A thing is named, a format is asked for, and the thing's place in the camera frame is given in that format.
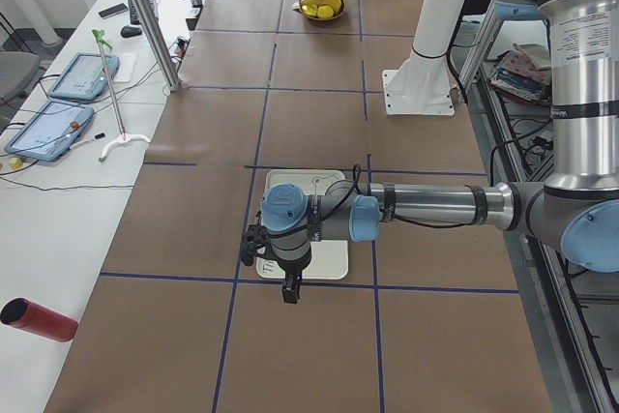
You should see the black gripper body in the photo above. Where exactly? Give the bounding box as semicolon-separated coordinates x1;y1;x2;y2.
277;257;310;283

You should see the brown wicker basket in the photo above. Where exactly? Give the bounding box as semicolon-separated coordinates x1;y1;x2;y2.
293;0;345;21

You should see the yellow banana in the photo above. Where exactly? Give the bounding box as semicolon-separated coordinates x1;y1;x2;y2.
300;0;331;7
301;5;319;18

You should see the white bear tray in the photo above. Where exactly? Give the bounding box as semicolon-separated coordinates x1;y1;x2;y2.
254;168;350;281

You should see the yellow mango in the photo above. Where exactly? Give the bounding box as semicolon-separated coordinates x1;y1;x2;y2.
318;5;335;19

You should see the stack of magazines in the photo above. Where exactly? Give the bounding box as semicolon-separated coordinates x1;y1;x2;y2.
489;44;551;102

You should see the reacher grabber stick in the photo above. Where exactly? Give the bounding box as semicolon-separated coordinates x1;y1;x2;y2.
92;29;151;162

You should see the upper blue teach pendant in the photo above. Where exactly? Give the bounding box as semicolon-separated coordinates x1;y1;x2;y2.
47;53;108;103

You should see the blue teach pendant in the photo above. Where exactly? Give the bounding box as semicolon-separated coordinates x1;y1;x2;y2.
47;53;108;103
5;99;94;162

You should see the red cylinder bottle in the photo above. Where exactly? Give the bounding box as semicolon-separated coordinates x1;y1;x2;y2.
1;297;78;342

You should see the lower blue teach pendant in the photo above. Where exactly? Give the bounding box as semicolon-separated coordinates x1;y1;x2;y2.
5;99;94;162

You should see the aluminium frame post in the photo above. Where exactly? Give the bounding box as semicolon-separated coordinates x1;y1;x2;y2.
132;0;181;92

